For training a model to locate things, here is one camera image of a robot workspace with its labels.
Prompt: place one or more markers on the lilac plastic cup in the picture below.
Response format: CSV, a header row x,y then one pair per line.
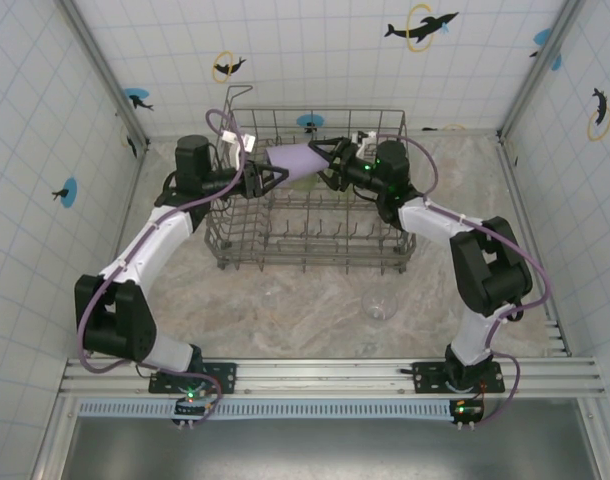
x,y
295,160

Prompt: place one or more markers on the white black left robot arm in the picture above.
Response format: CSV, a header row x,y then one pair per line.
x,y
145,240

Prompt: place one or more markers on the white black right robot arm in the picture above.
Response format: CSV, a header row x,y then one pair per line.
x,y
485,270

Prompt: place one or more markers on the seal blue circle sticker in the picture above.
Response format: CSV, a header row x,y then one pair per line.
x,y
71,192

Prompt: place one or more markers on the clear glass cup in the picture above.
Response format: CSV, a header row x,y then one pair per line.
x,y
380,305

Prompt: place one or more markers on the blue shape sticker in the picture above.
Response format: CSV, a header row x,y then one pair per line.
x,y
542,36

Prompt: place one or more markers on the left controller board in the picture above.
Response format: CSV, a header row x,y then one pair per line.
x,y
190,407

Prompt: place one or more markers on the controller board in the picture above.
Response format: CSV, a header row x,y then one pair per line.
x,y
467,411
190,407

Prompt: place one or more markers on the right controller board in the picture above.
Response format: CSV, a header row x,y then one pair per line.
x,y
467,411

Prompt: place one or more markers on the aluminium side rail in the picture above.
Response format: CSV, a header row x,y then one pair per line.
x,y
512,165

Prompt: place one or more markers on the aluminium left corner post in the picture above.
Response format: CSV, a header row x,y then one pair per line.
x,y
105,75

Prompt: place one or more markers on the aluminium corner post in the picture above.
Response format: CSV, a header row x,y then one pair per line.
x,y
535,75
105,75

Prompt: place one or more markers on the aluminium right corner post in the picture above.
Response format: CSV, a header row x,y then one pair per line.
x,y
535,75

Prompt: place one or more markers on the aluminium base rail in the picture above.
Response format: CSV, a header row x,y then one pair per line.
x,y
310,375

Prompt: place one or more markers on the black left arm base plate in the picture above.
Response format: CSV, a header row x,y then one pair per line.
x,y
225,375

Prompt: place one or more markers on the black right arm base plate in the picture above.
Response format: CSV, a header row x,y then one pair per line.
x,y
425,375

